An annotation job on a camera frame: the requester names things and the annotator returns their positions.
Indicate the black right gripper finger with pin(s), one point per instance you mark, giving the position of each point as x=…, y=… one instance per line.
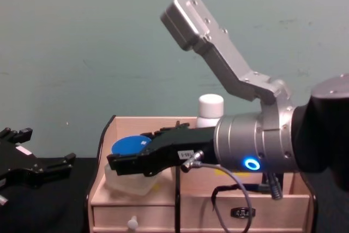
x=136, y=163
x=171, y=128

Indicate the clear plastic case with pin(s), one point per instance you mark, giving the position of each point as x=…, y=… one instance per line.
x=128, y=184

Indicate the white plastic bottle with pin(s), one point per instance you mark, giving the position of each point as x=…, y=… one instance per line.
x=210, y=107

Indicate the silver and black right robot arm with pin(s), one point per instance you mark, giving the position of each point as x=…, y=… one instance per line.
x=272, y=140

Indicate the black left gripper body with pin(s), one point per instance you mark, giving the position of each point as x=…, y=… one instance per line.
x=16, y=164

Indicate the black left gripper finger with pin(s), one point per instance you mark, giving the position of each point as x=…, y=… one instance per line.
x=17, y=134
x=56, y=166

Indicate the light wooden desk organizer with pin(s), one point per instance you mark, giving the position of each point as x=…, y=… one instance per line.
x=196, y=200

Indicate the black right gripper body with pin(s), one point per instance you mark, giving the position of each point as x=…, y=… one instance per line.
x=188, y=143

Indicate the round blue disc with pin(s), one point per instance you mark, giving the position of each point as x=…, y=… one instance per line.
x=126, y=144

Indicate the wooden drawer with white knob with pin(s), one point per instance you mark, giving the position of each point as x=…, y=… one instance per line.
x=114, y=216

